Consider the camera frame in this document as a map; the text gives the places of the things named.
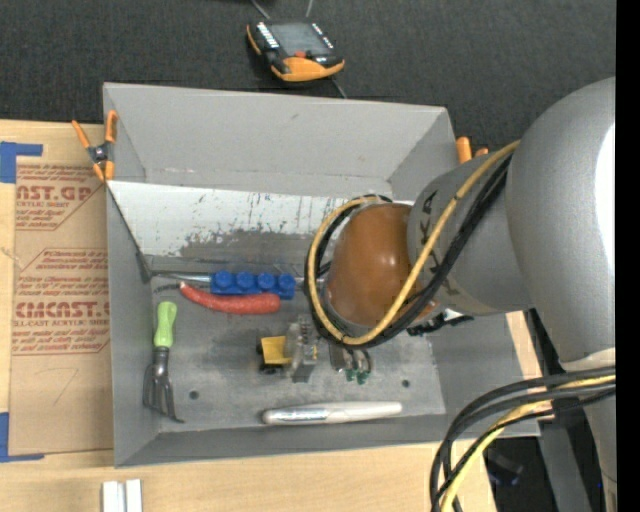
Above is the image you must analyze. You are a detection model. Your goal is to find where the blue studded toy brick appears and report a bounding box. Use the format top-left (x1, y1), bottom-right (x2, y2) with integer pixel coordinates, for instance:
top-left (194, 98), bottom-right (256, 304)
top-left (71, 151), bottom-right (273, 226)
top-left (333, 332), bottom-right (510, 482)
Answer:
top-left (209, 269), bottom-right (297, 301)

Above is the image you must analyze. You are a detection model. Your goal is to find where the green handled garden rake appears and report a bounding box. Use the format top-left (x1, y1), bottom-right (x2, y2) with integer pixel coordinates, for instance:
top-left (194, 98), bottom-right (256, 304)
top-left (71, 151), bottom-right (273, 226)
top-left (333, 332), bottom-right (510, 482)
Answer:
top-left (141, 300), bottom-right (186, 424)

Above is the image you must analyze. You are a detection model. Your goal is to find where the brown cardboard board red print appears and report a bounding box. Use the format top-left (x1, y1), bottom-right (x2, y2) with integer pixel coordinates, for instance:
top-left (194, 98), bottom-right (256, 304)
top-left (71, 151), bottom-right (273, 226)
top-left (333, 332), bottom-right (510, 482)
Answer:
top-left (0, 118), bottom-right (117, 464)

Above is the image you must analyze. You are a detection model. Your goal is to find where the yellow and black toy vehicle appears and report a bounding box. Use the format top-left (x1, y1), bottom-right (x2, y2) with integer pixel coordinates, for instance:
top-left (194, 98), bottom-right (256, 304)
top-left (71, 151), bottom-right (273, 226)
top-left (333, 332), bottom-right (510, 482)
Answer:
top-left (256, 334), bottom-right (295, 376)

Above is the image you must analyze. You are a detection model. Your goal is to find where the grey metal bin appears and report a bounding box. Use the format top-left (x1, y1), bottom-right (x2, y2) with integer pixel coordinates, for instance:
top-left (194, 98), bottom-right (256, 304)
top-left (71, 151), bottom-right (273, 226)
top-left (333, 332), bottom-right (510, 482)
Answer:
top-left (102, 82), bottom-right (544, 469)

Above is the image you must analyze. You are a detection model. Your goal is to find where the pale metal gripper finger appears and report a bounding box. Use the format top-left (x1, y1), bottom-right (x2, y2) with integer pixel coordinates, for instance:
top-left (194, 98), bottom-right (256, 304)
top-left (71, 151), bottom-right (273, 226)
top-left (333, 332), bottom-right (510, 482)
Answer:
top-left (285, 314), bottom-right (315, 352)
top-left (290, 346), bottom-right (321, 384)

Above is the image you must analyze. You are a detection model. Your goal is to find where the red toy chili pepper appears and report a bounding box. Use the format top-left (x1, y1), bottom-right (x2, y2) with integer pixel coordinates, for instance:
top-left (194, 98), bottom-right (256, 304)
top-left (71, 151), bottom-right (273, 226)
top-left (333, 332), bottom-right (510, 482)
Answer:
top-left (153, 281), bottom-right (282, 316)

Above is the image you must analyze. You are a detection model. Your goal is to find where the white and silver pen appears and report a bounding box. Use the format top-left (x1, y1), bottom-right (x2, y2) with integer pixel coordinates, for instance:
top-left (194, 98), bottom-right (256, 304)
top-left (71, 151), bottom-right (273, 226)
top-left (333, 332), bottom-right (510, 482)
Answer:
top-left (261, 400), bottom-right (404, 426)

